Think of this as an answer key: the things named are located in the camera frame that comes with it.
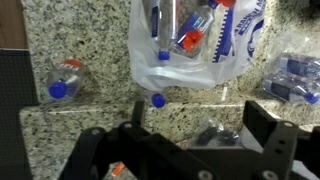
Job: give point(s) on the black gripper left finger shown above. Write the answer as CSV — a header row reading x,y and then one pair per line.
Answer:
x,y
147,156

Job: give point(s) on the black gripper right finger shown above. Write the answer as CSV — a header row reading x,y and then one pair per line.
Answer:
x,y
283,143

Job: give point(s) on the water bottle blue label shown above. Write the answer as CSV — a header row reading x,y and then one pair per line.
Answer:
x,y
65,79
155,98

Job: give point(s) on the water bottle blue label front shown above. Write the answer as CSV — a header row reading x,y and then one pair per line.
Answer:
x,y
65,79

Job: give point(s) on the white plastic shopping bag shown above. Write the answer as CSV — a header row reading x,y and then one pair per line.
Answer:
x,y
226,49

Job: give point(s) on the clear water bottle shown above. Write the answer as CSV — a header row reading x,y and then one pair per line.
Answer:
x,y
162,21

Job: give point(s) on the pack of water bottles left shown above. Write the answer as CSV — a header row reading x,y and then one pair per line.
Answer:
x,y
295,79

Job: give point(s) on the dark perforated floor mat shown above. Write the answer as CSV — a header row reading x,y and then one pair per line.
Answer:
x,y
17,91

